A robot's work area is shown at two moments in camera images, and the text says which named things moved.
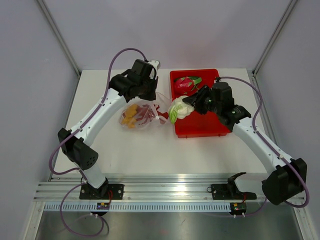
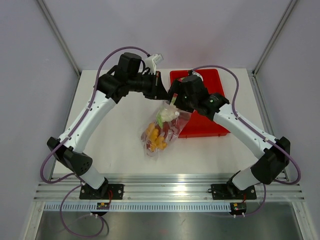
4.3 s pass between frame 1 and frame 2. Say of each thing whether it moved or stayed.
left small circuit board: stayed
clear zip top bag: moved
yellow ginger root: moved
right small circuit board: stayed
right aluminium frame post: stayed
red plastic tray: stayed
